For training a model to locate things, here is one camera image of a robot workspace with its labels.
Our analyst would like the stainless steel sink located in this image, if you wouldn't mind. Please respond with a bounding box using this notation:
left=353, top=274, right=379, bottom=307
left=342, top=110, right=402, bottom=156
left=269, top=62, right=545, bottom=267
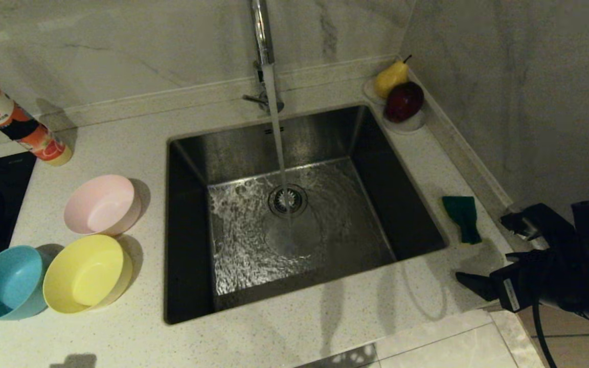
left=164, top=105, right=449, bottom=325

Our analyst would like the green yellow sponge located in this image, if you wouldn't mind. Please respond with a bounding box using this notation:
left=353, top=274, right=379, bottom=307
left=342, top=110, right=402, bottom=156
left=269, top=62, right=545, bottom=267
left=442, top=196, right=482, bottom=245

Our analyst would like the yellow pear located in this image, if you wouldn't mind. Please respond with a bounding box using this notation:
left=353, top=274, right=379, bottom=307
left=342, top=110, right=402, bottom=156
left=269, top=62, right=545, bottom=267
left=374, top=55, right=412, bottom=99

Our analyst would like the yellow plastic bowl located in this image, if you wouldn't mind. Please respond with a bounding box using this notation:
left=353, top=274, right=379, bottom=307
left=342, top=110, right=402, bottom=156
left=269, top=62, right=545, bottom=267
left=43, top=234, right=133, bottom=314

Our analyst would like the orange white dish soap bottle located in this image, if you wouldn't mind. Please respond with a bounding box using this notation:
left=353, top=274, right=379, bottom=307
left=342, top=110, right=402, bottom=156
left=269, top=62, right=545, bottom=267
left=0, top=71, right=73, bottom=167

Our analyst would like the pink plastic bowl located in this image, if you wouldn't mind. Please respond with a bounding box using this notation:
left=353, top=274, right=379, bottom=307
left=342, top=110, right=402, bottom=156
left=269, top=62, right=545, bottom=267
left=63, top=174, right=142, bottom=236

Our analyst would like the blue plastic bowl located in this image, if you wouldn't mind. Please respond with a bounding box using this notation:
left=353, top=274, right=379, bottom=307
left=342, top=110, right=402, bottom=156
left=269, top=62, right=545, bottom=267
left=0, top=245, right=52, bottom=321

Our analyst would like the round metal drain strainer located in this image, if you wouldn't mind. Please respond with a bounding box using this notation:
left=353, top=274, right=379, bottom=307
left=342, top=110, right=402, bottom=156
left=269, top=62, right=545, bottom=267
left=268, top=184, right=308, bottom=219

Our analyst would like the small white dish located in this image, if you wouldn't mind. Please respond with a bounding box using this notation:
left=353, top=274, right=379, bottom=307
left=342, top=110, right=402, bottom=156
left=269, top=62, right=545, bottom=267
left=362, top=78, right=387, bottom=105
left=380, top=110, right=426, bottom=134

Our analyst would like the chrome faucet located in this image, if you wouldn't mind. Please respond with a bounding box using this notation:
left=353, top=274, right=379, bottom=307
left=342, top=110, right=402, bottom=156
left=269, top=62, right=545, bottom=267
left=242, top=0, right=285, bottom=114

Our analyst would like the dark red apple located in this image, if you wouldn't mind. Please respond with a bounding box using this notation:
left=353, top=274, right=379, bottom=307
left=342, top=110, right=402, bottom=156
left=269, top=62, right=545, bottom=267
left=384, top=82, right=425, bottom=123

